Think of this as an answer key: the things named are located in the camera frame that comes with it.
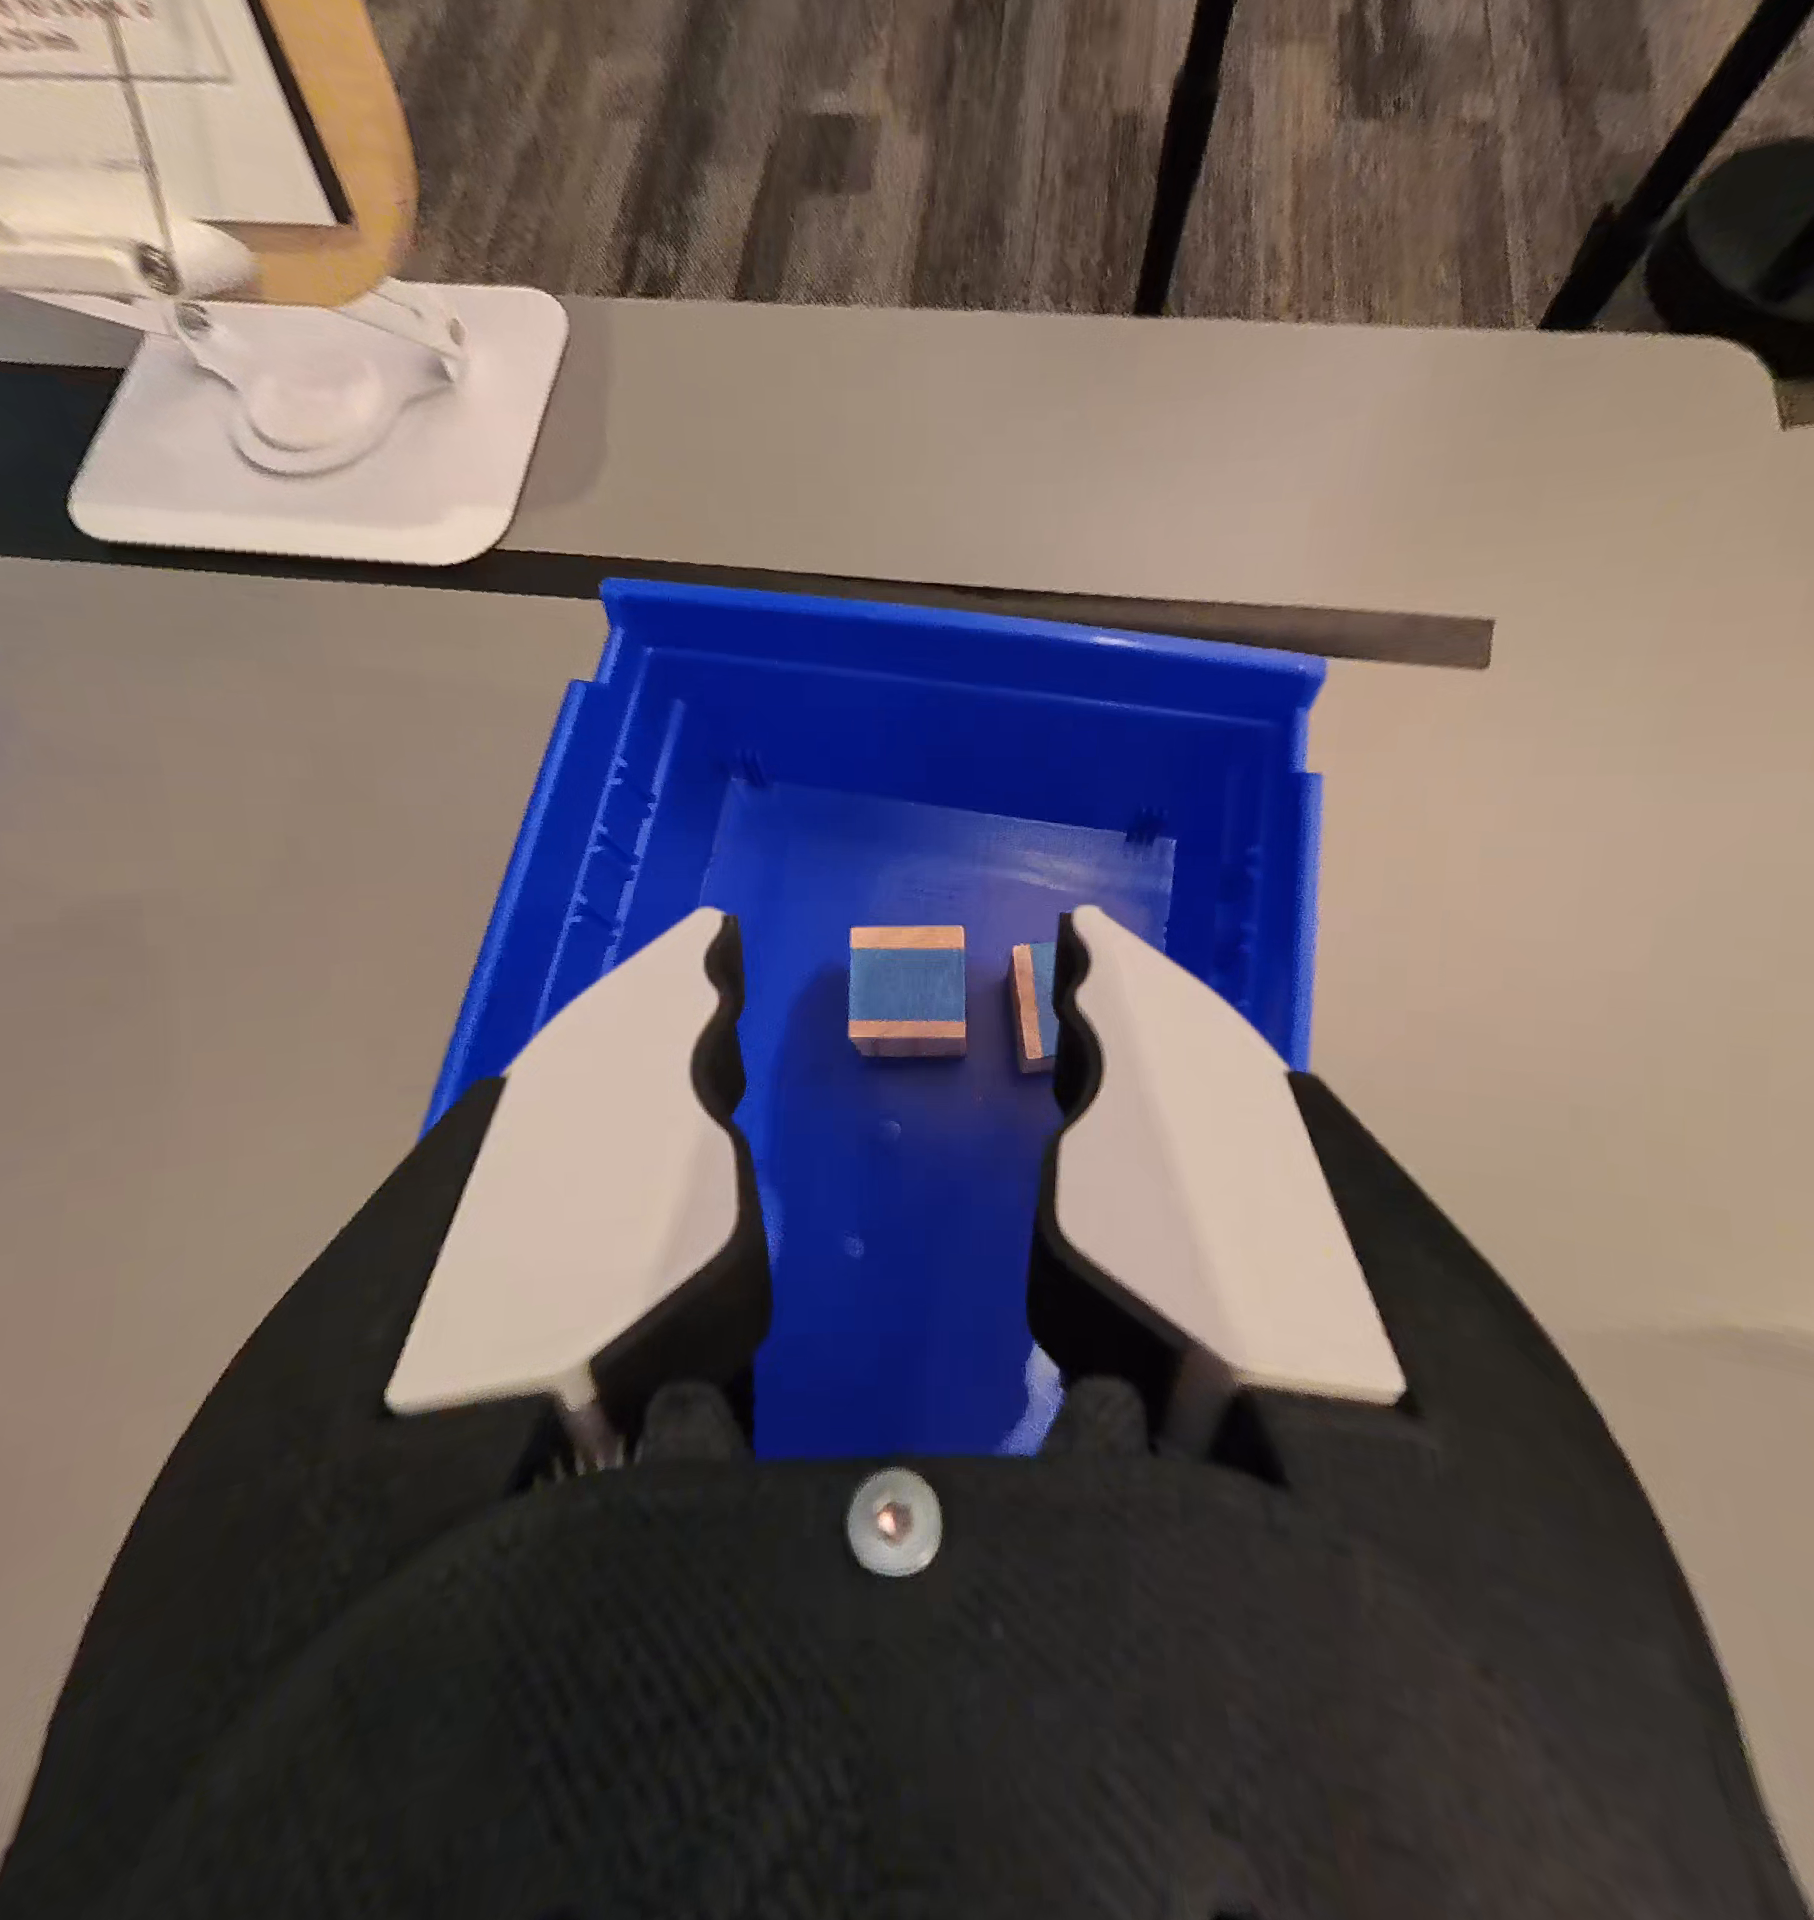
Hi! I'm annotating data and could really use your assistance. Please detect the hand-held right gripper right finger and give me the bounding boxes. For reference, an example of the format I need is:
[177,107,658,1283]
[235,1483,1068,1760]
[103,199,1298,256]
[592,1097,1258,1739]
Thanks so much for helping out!
[1029,906,1410,1461]

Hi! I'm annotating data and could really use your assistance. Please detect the wooden instruction board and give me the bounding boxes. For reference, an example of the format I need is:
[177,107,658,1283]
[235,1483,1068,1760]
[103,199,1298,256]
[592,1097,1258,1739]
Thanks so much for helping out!
[235,0,419,313]

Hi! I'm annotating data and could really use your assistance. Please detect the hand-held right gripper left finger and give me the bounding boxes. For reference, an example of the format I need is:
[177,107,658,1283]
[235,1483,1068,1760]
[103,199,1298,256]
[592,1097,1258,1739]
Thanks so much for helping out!
[380,906,774,1466]

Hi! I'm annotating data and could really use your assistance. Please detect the printed instruction sheet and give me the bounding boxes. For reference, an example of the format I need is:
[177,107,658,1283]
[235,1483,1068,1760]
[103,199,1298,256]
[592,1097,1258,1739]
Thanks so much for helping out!
[0,0,345,231]

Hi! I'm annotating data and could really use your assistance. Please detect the black round base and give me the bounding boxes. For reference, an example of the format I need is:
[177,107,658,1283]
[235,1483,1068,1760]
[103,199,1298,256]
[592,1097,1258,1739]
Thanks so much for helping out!
[1641,134,1814,378]

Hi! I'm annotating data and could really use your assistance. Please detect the white board stand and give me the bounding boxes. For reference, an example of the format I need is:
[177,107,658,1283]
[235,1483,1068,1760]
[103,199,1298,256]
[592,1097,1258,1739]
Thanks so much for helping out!
[0,203,572,570]

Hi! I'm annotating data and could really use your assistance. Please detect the black metal frame legs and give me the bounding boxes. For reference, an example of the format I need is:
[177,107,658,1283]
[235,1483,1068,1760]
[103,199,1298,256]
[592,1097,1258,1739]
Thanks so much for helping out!
[1134,0,1814,334]

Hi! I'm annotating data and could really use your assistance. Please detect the blue plastic bin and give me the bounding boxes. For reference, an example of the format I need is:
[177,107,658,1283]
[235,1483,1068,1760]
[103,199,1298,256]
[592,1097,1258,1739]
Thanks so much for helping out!
[416,577,1329,1460]

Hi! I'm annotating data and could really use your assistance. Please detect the wooden cube with blue stripe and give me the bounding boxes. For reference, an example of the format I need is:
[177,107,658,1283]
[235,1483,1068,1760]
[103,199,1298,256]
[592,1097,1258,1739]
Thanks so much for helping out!
[847,924,970,1059]
[1004,938,1068,1082]

